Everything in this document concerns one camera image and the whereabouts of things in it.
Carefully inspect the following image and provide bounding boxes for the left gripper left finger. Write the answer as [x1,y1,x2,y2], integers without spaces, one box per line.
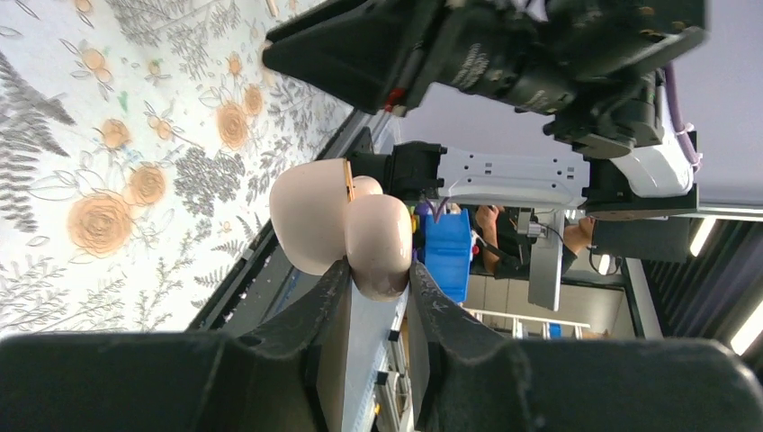
[1,259,352,431]

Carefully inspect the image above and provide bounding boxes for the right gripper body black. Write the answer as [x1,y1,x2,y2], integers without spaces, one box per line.
[387,1,475,117]

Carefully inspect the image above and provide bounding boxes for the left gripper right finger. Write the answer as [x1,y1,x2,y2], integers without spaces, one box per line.
[408,263,762,431]

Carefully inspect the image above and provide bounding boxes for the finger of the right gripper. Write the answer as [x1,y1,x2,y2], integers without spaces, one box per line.
[262,1,444,113]

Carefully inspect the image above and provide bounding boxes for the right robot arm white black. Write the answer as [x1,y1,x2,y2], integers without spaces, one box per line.
[263,1,707,221]

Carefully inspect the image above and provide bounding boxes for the person forearm in background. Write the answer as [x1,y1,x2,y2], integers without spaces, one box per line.
[470,205,596,280]

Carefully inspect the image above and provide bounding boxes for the blue plastic box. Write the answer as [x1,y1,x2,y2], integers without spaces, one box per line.
[423,211,473,303]

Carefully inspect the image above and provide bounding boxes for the floral patterned table mat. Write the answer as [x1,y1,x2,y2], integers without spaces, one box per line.
[1,0,350,337]

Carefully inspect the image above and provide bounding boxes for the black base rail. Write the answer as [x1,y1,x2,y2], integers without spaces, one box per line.
[187,128,382,338]

